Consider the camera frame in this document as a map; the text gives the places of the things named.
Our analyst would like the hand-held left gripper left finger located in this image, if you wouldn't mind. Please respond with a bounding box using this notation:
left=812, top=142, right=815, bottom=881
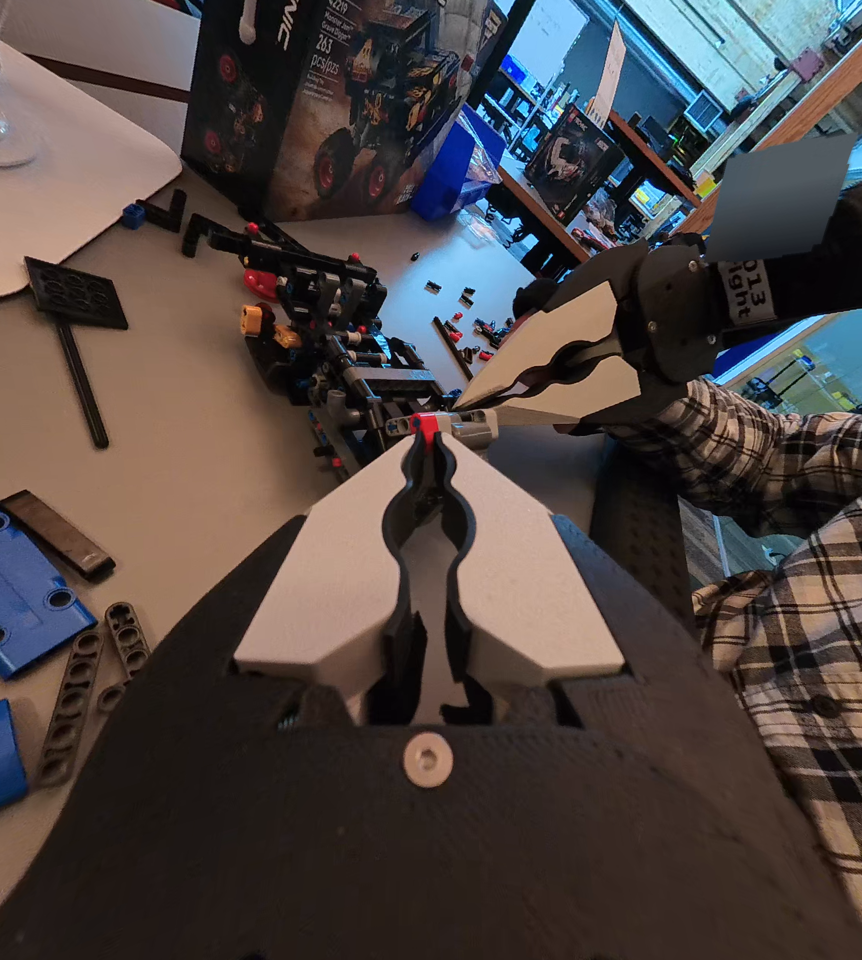
left=233, top=437, right=427, bottom=723

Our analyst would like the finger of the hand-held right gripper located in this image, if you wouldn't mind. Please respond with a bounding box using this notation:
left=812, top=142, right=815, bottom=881
left=459, top=279, right=621, bottom=411
left=467, top=354, right=643, bottom=429

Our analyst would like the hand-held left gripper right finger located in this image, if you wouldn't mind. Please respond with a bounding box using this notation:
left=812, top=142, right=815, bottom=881
left=435, top=433, right=627, bottom=711

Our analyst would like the toy brick vehicle chassis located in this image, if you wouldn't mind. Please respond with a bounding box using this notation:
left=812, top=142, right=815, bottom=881
left=182, top=213, right=503, bottom=526

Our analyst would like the person's right forearm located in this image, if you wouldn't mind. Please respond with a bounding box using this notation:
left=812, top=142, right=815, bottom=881
left=611, top=378, right=862, bottom=537

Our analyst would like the grey desk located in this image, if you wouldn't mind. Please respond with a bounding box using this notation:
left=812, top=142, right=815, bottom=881
left=0, top=168, right=612, bottom=939

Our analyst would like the pile of small brick pieces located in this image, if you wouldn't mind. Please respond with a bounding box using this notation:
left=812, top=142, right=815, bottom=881
left=408, top=251, right=522, bottom=365

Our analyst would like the wooden table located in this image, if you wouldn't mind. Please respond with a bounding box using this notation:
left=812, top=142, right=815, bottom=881
left=497, top=111, right=703, bottom=264

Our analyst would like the black perforated panel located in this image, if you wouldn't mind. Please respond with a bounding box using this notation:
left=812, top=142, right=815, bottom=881
left=588, top=431, right=698, bottom=639

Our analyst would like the toy set box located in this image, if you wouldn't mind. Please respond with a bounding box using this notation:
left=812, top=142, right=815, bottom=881
left=524, top=105, right=627, bottom=222
left=179, top=0, right=510, bottom=222

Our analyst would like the blue plastic container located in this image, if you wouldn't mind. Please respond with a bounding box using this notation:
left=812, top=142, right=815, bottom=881
left=410, top=105, right=507, bottom=222

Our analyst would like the black angled beam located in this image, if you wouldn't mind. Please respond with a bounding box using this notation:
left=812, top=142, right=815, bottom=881
left=97, top=601, right=150, bottom=714
left=35, top=630, right=105, bottom=787

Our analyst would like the long black flat brick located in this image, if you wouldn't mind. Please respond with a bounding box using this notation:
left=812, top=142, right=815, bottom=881
left=0, top=489, right=117, bottom=582

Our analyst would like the person's plaid shirt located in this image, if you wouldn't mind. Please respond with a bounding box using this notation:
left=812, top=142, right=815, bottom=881
left=693, top=480, right=862, bottom=935

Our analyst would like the long blue panel brick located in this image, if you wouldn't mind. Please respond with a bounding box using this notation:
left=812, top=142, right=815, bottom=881
left=0, top=492, right=98, bottom=680

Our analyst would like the black square plate brick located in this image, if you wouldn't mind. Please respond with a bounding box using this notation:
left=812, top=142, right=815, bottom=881
left=23, top=256, right=129, bottom=331

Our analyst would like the white stand base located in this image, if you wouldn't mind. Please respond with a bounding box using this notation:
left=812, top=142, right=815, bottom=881
left=0, top=41, right=183, bottom=301

